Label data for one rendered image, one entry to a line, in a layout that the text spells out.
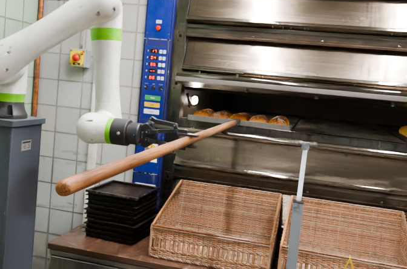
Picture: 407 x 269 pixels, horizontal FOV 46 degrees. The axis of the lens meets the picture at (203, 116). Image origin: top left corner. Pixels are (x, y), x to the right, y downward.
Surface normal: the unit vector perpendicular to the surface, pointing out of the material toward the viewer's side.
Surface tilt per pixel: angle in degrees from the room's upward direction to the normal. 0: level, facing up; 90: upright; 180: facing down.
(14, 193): 90
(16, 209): 90
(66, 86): 90
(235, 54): 70
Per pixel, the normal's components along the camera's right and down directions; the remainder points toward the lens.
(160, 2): -0.24, 0.05
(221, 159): -0.19, -0.29
